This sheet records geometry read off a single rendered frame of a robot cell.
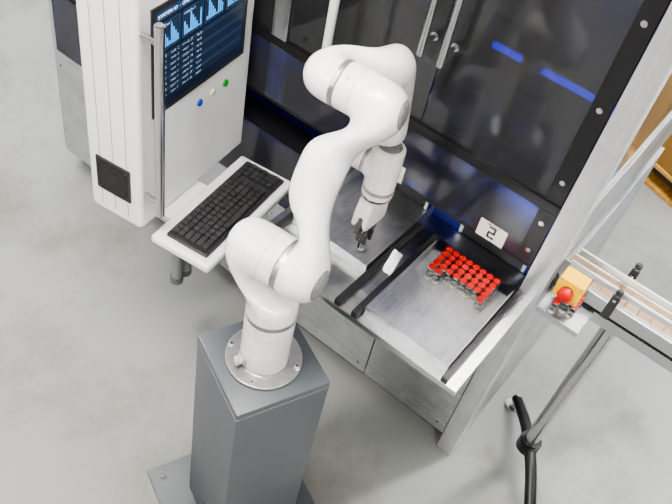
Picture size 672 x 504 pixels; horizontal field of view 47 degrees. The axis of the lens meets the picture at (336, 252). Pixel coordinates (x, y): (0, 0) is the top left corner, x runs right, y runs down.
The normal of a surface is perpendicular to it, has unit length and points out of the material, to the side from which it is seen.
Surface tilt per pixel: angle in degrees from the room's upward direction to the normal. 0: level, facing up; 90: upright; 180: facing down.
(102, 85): 90
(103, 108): 90
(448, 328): 0
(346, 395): 0
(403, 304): 0
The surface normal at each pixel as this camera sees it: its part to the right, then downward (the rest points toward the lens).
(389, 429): 0.16, -0.66
